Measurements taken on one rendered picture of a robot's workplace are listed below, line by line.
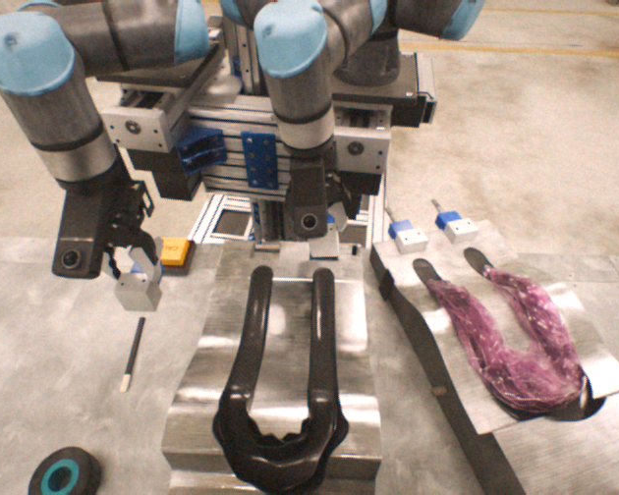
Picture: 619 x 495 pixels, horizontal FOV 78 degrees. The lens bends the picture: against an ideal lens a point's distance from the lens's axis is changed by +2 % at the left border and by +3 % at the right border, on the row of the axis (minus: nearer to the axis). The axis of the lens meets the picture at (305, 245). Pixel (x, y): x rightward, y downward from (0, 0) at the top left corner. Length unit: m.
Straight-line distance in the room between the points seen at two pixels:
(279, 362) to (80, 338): 0.39
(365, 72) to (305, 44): 0.47
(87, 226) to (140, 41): 0.22
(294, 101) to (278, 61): 0.05
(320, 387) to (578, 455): 0.32
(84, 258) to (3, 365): 0.39
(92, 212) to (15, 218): 2.05
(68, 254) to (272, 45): 0.32
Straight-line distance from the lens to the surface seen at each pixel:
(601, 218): 2.58
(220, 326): 0.64
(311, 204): 0.52
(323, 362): 0.59
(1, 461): 0.78
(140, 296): 0.64
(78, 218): 0.52
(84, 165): 0.49
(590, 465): 0.63
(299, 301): 0.65
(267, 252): 0.75
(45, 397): 0.79
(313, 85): 0.46
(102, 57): 0.54
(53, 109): 0.46
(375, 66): 0.89
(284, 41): 0.43
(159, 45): 0.54
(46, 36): 0.45
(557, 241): 2.31
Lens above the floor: 1.43
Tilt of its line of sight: 48 degrees down
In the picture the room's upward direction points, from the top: straight up
